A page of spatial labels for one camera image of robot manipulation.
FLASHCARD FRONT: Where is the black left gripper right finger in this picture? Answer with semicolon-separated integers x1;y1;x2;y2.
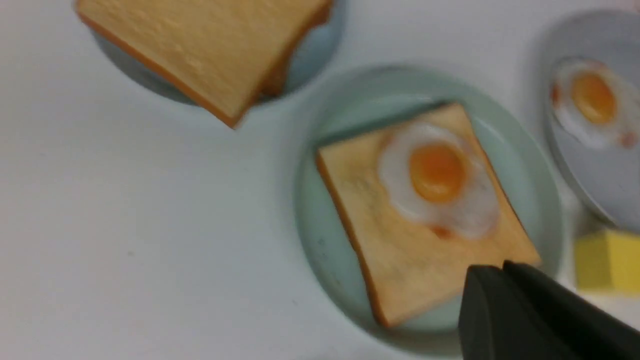
502;260;640;360

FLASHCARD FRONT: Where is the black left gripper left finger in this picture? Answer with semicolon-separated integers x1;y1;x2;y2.
458;265;580;360

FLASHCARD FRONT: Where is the toast slice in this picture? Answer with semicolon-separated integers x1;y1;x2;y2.
74;0;333;129
315;103;541;328
261;7;331;97

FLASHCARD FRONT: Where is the fried egg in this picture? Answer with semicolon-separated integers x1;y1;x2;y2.
550;57;640;150
377;121;499;240

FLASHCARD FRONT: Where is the yellow foam cube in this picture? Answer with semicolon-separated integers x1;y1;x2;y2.
573;228;640;296

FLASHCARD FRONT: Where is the grey egg plate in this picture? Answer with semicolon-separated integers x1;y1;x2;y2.
538;9;640;233

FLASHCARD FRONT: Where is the mint green plate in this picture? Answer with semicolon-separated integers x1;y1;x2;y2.
292;64;568;356

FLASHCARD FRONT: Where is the light blue bread plate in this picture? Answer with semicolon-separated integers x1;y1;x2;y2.
90;0;347;106

